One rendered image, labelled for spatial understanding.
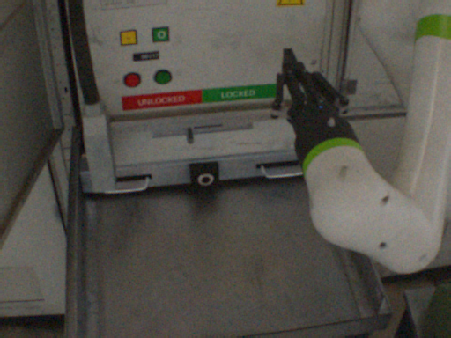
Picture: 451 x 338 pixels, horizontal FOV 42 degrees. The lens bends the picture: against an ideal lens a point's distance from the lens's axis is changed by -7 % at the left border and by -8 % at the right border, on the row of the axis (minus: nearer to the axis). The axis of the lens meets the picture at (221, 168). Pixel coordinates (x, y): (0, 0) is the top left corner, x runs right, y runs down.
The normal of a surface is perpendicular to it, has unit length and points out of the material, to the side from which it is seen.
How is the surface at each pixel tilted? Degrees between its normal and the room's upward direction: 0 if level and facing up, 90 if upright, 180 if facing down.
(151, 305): 0
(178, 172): 90
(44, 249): 90
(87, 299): 0
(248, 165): 90
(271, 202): 0
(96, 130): 61
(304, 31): 90
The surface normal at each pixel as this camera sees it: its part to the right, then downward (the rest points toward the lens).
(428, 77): -0.64, -0.30
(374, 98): 0.15, 0.66
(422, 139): -0.41, -0.37
